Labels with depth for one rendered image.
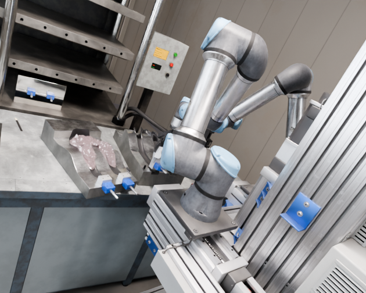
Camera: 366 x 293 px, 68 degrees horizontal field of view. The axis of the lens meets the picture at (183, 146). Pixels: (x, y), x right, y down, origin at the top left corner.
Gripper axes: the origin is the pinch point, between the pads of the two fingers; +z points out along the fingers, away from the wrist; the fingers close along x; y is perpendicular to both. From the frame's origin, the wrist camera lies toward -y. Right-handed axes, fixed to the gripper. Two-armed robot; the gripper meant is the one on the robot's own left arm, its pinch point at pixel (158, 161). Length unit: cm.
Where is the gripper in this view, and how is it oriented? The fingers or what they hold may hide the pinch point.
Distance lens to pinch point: 141.2
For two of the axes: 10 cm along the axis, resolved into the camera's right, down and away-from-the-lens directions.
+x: 7.5, 2.5, 6.1
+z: -4.4, 8.8, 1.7
